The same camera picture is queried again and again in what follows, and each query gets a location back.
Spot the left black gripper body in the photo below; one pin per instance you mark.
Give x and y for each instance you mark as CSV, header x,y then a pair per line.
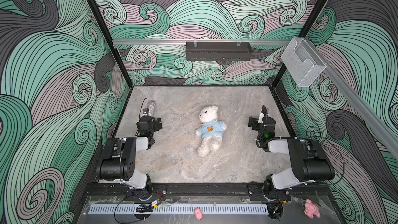
x,y
155,125

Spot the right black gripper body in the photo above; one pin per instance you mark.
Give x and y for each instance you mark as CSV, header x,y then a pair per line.
x,y
256,126

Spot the light blue teddy hoodie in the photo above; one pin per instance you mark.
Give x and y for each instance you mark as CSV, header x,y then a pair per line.
x,y
212,128

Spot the white teddy bear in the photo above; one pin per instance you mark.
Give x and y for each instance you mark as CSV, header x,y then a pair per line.
x,y
213,143

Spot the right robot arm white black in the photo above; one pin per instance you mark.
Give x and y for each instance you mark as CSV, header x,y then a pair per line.
x,y
308,161

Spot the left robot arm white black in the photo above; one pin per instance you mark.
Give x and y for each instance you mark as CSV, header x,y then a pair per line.
x,y
118,158

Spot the clear tube with beads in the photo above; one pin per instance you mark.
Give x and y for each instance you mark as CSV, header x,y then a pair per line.
x,y
151,108

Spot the pink plush toy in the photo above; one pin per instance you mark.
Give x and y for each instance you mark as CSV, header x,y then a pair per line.
x,y
311,209

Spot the small pink toy piece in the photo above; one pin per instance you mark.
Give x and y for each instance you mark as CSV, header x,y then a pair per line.
x,y
198,214

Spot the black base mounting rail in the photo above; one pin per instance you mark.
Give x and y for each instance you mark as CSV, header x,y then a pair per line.
x,y
171,191

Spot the clear acrylic wall holder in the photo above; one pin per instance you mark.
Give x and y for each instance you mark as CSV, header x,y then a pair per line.
x,y
303,61

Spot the aluminium rail back wall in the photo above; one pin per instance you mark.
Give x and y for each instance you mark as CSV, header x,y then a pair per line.
x,y
145,41

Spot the aluminium rail wall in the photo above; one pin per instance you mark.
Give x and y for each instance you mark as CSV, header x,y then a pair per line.
x,y
145,41
350,83

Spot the black wall-mounted tray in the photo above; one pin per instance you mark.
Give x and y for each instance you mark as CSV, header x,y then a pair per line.
x,y
218,51

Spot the white slotted cable duct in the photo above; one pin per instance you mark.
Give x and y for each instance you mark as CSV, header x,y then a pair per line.
x,y
186,209

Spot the aluminium rail right wall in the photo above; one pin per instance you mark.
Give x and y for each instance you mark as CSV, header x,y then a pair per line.
x,y
350,83

